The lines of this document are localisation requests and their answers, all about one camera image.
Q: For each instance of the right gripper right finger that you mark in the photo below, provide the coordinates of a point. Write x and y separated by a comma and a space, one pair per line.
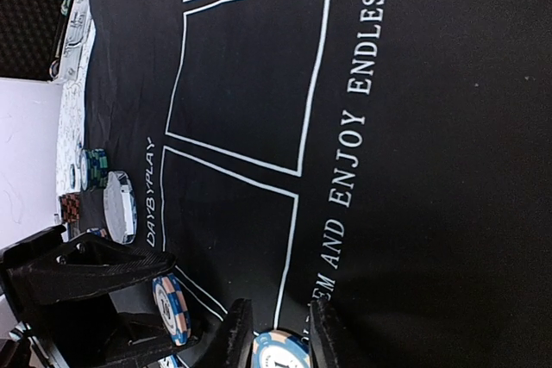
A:
331, 344

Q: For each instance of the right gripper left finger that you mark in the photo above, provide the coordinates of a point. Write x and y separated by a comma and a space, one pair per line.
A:
233, 340

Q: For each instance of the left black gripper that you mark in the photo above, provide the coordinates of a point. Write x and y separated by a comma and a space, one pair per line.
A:
62, 289

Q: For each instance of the red poker chip stack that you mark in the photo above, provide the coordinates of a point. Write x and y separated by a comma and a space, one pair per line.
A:
69, 207

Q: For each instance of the clear dealer button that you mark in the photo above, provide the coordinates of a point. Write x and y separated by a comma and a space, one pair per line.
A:
120, 208

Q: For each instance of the green chip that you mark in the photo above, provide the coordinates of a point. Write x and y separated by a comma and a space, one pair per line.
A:
94, 169

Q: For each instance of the black poker mat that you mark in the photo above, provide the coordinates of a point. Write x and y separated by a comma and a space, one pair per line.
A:
391, 156

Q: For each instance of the silver poker chip case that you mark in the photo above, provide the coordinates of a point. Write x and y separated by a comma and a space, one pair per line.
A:
43, 40

